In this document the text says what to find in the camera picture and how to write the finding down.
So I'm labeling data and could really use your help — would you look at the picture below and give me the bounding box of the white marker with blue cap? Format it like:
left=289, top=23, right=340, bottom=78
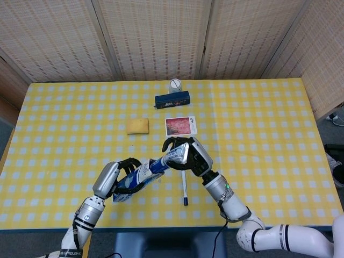
left=181, top=170, right=189, bottom=206

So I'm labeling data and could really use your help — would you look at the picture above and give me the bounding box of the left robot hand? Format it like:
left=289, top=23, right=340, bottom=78
left=92, top=157, right=143, bottom=201

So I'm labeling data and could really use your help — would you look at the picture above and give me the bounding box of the woven folding screen panel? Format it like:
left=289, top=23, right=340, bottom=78
left=92, top=0, right=214, bottom=81
left=0, top=48, right=34, bottom=110
left=262, top=0, right=344, bottom=120
left=199, top=0, right=310, bottom=80
left=0, top=0, right=120, bottom=83

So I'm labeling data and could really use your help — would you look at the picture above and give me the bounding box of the yellow white checkered tablecloth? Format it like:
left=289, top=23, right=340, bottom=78
left=0, top=79, right=344, bottom=231

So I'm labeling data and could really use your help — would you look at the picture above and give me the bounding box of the dark purple printed box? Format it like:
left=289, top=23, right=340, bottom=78
left=154, top=90, right=191, bottom=110

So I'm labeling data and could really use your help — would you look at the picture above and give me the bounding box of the dark grey robot torso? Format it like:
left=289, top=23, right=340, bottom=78
left=114, top=232, right=229, bottom=258

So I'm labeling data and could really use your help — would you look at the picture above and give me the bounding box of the black cable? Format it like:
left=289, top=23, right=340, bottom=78
left=211, top=197, right=235, bottom=258

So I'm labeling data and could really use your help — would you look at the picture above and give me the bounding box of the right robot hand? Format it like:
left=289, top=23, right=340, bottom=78
left=162, top=136, right=214, bottom=177

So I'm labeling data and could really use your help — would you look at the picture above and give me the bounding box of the small white cylinder cup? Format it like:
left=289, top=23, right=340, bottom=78
left=169, top=78, right=182, bottom=94

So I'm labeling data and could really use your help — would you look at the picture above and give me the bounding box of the red photo card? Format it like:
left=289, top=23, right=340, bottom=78
left=164, top=115, right=198, bottom=137

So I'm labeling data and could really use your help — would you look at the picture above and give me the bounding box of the yellow sponge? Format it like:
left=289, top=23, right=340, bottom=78
left=126, top=117, right=150, bottom=135

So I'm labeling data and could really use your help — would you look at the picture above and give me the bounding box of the white blue toothpaste carton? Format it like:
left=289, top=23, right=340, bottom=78
left=112, top=158, right=166, bottom=204

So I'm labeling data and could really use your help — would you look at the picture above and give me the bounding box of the white blue toothpaste tube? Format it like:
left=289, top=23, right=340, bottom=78
left=149, top=142, right=190, bottom=175

